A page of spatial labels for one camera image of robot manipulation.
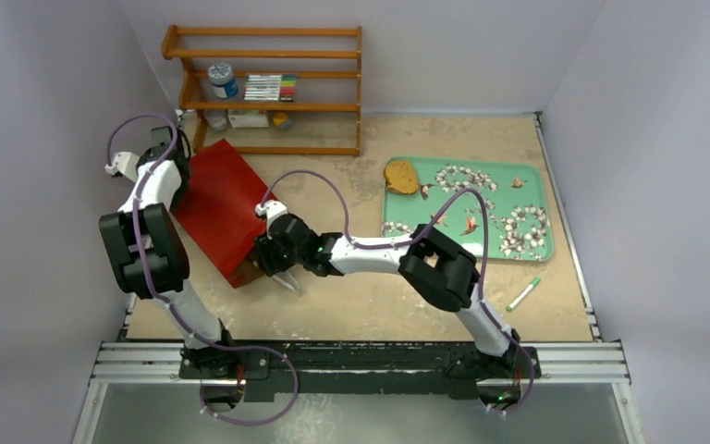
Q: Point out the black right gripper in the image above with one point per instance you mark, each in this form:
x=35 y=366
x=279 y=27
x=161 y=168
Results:
x=275 y=262

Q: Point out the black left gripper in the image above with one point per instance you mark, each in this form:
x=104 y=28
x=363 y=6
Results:
x=177 y=197

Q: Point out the metal tongs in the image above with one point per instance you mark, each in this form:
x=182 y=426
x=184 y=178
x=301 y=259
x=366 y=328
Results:
x=287 y=280

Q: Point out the red paper bag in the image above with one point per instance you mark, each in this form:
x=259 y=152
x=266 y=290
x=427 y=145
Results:
x=217 y=211

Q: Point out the green floral tray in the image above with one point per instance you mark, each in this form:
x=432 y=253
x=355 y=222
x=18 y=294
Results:
x=504 y=211

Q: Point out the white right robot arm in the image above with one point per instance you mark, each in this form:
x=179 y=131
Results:
x=440 y=270

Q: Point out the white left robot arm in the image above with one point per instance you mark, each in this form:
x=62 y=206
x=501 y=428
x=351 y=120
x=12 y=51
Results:
x=145 y=252

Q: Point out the wooden shelf rack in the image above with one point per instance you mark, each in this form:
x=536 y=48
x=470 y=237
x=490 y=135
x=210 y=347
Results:
x=196 y=93

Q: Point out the clear plastic bottle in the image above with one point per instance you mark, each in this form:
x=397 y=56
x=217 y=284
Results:
x=216 y=119

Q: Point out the blue lidded jar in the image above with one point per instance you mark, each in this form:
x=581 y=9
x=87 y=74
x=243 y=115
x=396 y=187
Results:
x=222 y=78

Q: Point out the small white box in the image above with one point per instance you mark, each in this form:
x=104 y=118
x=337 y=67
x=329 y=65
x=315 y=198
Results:
x=248 y=119

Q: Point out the coloured marker set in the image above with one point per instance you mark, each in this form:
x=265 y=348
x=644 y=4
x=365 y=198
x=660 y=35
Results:
x=270 y=87

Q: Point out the yellow grey cube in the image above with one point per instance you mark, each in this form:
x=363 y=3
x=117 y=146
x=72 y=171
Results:
x=282 y=121

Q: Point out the white green tipped pen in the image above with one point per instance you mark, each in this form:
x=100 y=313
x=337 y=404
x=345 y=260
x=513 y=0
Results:
x=522 y=296

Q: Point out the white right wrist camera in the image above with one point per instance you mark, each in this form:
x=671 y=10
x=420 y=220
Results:
x=270 y=210

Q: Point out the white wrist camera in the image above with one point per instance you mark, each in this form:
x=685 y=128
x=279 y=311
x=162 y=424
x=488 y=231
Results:
x=270 y=210
x=124 y=165

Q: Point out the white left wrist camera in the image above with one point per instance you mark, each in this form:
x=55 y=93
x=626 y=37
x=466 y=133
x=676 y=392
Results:
x=124 y=165

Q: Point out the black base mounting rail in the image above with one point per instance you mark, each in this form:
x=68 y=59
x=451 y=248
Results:
x=455 y=369

